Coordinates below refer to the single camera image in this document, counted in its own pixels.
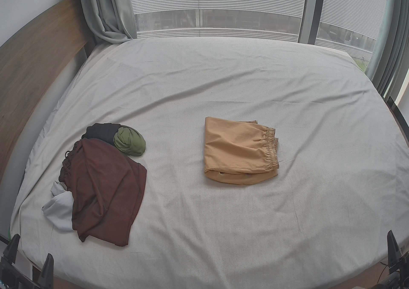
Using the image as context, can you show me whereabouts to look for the grey-green curtain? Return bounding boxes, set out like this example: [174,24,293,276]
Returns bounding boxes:
[364,0,409,101]
[75,0,138,43]

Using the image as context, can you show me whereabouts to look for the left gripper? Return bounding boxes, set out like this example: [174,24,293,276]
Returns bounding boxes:
[0,233,55,289]

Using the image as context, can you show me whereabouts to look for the bed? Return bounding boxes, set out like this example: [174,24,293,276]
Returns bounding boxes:
[0,0,409,289]

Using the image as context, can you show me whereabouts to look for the tan shorts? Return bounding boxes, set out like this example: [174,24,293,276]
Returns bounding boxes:
[204,116,281,186]

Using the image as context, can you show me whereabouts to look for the black garment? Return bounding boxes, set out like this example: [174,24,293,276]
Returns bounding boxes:
[81,123,122,147]

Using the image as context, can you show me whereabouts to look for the brown garment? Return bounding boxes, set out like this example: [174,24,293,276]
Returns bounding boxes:
[59,138,147,247]

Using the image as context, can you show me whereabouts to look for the green garment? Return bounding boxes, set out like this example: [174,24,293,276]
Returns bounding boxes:
[113,126,146,157]

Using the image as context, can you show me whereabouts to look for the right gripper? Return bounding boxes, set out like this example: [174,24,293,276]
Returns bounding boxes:
[385,230,409,289]

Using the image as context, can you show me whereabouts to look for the white garment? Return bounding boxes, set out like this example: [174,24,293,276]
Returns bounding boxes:
[42,181,75,232]

